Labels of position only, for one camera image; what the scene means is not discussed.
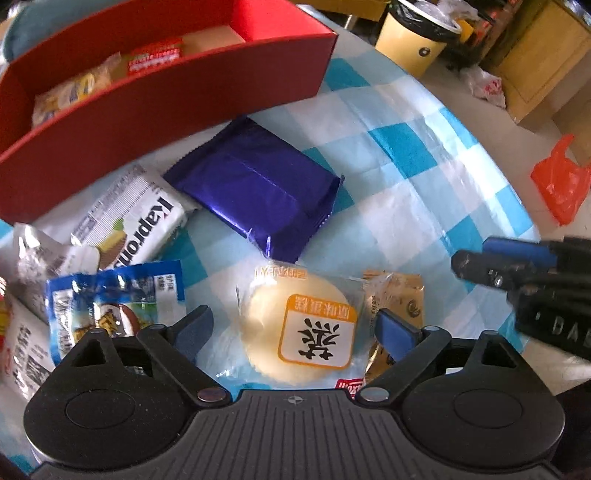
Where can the golden brown candy packet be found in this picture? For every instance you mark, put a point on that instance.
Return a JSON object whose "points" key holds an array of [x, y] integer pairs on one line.
{"points": [[406, 295]]}

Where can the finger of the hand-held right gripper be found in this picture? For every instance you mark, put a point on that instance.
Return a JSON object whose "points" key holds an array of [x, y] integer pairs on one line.
{"points": [[485, 270], [517, 251]]}

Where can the white wafer packet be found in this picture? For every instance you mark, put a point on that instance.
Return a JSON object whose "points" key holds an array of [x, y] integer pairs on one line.
{"points": [[134, 212]]}

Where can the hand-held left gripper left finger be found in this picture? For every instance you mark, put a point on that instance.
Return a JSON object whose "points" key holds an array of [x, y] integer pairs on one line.
{"points": [[196, 330]]}

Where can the light wooden cabinet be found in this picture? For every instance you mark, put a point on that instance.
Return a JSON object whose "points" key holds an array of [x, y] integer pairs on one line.
{"points": [[540, 60]]}

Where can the red and white snack packet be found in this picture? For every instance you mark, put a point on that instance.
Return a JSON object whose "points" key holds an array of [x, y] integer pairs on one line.
{"points": [[154, 56]]}

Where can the white plastic bag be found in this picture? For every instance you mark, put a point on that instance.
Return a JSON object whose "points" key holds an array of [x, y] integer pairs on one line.
{"points": [[487, 85]]}

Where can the red cardboard box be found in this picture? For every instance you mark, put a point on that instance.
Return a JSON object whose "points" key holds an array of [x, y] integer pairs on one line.
{"points": [[184, 92]]}

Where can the blue snack packet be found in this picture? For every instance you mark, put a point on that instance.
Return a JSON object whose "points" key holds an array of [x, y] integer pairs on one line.
{"points": [[111, 300]]}

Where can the silver snack packet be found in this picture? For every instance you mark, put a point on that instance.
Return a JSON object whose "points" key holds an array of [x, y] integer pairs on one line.
{"points": [[41, 254]]}

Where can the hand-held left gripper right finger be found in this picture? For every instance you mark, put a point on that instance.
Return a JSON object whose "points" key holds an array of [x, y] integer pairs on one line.
{"points": [[392, 334]]}

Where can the white spicy strips bag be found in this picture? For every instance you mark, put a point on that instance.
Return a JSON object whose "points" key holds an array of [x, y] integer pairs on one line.
{"points": [[23, 350]]}

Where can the yellow trash bin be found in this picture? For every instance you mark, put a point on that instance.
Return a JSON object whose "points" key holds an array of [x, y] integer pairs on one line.
{"points": [[411, 41]]}

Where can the purple snack packet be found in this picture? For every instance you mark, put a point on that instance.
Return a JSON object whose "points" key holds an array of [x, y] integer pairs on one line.
{"points": [[258, 184]]}

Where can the blue rolled cushion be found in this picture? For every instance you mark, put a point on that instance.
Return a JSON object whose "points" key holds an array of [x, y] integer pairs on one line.
{"points": [[27, 32]]}

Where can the round cake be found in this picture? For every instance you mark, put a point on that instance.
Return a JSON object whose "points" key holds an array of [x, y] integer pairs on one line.
{"points": [[286, 323]]}

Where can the orange plastic bag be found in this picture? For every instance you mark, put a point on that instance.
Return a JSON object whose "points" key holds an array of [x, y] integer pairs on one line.
{"points": [[561, 184]]}

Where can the blue white checked tablecloth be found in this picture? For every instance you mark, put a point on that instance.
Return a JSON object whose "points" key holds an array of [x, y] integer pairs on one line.
{"points": [[415, 184]]}

